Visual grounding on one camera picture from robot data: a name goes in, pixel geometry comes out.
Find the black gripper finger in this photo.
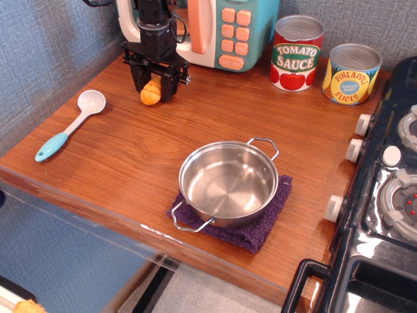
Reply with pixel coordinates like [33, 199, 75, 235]
[161, 72, 179, 103]
[130, 63, 151, 93]

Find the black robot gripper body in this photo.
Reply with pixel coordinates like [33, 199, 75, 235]
[122, 22, 190, 85]

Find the orange plush toy fish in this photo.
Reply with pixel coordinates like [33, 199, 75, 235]
[140, 76, 162, 106]

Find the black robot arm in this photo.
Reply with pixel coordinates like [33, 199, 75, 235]
[116, 1, 190, 103]

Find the teal and pink toy microwave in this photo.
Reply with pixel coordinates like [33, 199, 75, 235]
[116, 0, 281, 73]

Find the stainless steel pot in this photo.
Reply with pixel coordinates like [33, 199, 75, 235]
[171, 138, 280, 233]

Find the tomato sauce can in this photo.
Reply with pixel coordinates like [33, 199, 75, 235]
[270, 15, 325, 92]

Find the purple knitted cloth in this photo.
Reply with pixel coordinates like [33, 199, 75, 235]
[166, 175, 293, 254]

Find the pineapple slices can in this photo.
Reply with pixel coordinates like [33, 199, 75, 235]
[322, 43, 382, 105]

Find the white stove knob middle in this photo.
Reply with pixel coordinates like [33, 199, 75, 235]
[345, 139, 363, 163]

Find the white stove knob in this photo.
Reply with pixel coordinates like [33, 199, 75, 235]
[324, 195, 344, 223]
[355, 114, 372, 137]
[345, 139, 363, 163]

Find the white stove knob top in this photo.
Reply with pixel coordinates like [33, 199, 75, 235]
[355, 114, 372, 137]

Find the white stove knob bottom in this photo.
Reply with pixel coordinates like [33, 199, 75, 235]
[324, 195, 344, 223]

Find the white round stove button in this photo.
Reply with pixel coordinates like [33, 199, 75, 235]
[382, 145, 401, 167]

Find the grey stove burner back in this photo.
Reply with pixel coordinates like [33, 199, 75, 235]
[397, 104, 417, 152]

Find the grey stove burner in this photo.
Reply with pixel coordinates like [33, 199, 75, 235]
[397, 104, 417, 152]
[378, 169, 416, 242]

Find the grey stove burner front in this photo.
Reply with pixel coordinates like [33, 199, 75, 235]
[378, 169, 416, 242]

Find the orange plush item at corner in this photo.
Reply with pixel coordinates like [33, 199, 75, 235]
[12, 299, 46, 313]

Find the black toy stove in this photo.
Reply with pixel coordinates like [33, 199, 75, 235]
[281, 55, 417, 313]

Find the white ladle with teal handle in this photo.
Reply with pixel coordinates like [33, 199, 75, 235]
[35, 89, 106, 162]

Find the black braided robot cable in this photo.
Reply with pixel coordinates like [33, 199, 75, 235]
[81, 0, 117, 8]

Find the black oven door handle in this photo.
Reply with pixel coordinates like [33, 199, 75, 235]
[281, 258, 330, 312]

